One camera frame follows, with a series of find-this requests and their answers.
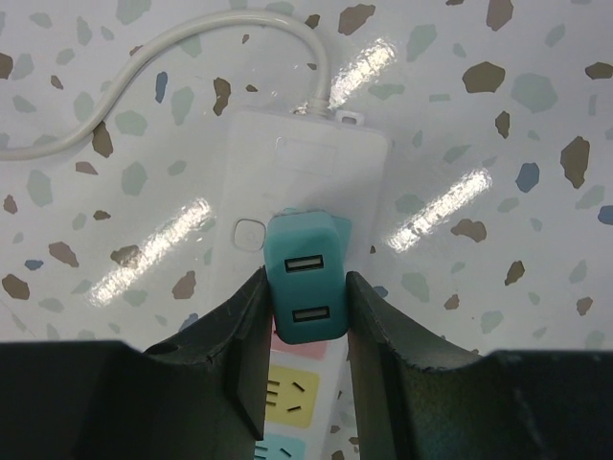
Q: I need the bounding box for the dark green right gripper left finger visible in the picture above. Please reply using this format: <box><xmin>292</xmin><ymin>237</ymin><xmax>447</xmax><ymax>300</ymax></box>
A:
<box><xmin>1</xmin><ymin>269</ymin><xmax>271</xmax><ymax>459</ymax></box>

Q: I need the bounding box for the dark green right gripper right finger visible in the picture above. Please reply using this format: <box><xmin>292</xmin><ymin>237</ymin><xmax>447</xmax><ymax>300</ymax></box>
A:
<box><xmin>346</xmin><ymin>272</ymin><xmax>612</xmax><ymax>459</ymax></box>

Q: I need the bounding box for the white multicolour power strip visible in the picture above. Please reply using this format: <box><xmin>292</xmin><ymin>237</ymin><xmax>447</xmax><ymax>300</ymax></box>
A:
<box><xmin>210</xmin><ymin>108</ymin><xmax>390</xmax><ymax>459</ymax></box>

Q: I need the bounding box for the teal plug adapter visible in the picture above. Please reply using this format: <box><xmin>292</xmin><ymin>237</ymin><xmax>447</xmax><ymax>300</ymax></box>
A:
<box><xmin>263</xmin><ymin>211</ymin><xmax>352</xmax><ymax>345</ymax></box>

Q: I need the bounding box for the white power strip cable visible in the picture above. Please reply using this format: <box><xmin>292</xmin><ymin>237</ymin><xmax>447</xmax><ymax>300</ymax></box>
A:
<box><xmin>0</xmin><ymin>10</ymin><xmax>331</xmax><ymax>162</ymax></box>

